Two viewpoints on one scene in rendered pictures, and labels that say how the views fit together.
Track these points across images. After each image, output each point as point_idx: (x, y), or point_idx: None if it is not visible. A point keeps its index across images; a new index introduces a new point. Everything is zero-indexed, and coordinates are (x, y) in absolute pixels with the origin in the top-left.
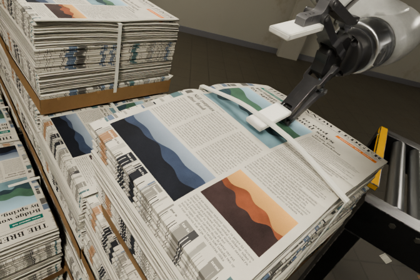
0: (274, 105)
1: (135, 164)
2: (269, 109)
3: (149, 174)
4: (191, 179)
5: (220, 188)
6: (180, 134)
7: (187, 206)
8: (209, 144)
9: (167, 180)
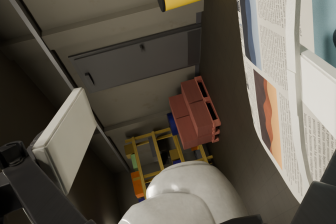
0: (328, 83)
1: None
2: (316, 78)
3: (240, 15)
4: (252, 51)
5: (260, 82)
6: None
7: (248, 68)
8: (269, 28)
9: (244, 33)
